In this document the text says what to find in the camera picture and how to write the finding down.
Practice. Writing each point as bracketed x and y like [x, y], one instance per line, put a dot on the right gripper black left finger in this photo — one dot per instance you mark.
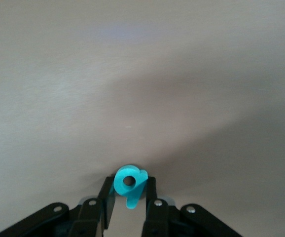
[88, 217]

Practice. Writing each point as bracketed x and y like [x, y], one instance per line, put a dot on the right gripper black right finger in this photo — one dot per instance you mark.
[157, 219]

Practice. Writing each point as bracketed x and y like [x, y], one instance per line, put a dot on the teal looped foam letter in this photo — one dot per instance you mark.
[120, 185]

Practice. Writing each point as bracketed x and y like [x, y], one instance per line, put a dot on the brown table cover sheet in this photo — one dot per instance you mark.
[58, 74]

